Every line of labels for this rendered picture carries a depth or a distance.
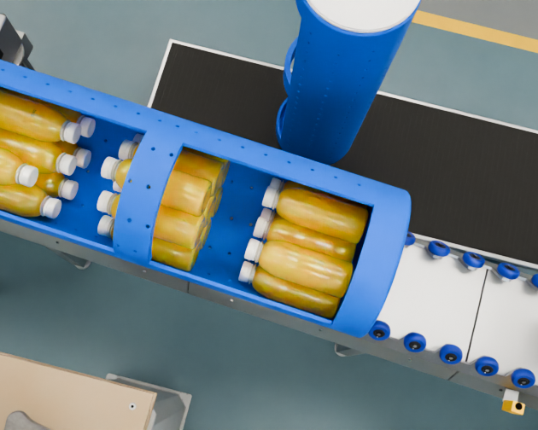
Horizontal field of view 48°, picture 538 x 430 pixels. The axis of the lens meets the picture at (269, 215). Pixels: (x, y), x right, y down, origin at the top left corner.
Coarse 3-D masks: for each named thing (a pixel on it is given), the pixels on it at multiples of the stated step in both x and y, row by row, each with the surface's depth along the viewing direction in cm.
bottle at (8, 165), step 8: (0, 152) 111; (8, 152) 112; (0, 160) 110; (8, 160) 110; (16, 160) 111; (0, 168) 110; (8, 168) 110; (16, 168) 111; (0, 176) 110; (8, 176) 110; (16, 176) 111; (0, 184) 112; (8, 184) 112
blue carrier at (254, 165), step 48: (48, 96) 104; (96, 96) 108; (96, 144) 127; (144, 144) 102; (192, 144) 103; (240, 144) 106; (96, 192) 127; (144, 192) 100; (240, 192) 126; (336, 192) 102; (384, 192) 105; (96, 240) 118; (144, 240) 102; (240, 240) 126; (384, 240) 99; (240, 288) 116; (384, 288) 99
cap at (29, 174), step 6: (24, 168) 111; (30, 168) 111; (36, 168) 113; (24, 174) 111; (30, 174) 111; (36, 174) 113; (24, 180) 111; (30, 180) 112; (36, 180) 114; (30, 186) 112
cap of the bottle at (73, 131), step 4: (68, 124) 114; (72, 124) 114; (76, 124) 114; (68, 128) 113; (72, 128) 113; (76, 128) 114; (80, 128) 116; (64, 132) 113; (68, 132) 113; (72, 132) 113; (76, 132) 114; (80, 132) 116; (64, 136) 113; (68, 136) 113; (72, 136) 113; (76, 136) 115; (68, 140) 114; (72, 140) 114; (76, 140) 116
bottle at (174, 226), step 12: (108, 204) 110; (168, 216) 108; (180, 216) 109; (192, 216) 109; (204, 216) 111; (156, 228) 109; (168, 228) 108; (180, 228) 108; (192, 228) 108; (168, 240) 110; (180, 240) 109; (192, 240) 108
